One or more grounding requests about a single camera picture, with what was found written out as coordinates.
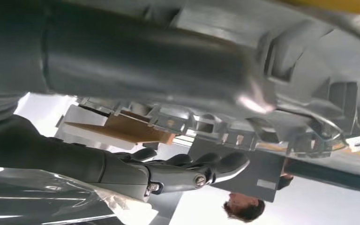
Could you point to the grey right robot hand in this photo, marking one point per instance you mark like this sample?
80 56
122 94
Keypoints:
121 62

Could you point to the brown cardboard box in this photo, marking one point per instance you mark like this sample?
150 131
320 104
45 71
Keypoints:
130 129

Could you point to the dark grey equipment case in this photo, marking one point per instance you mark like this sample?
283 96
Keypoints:
260 174

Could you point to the person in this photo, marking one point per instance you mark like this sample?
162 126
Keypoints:
245 208

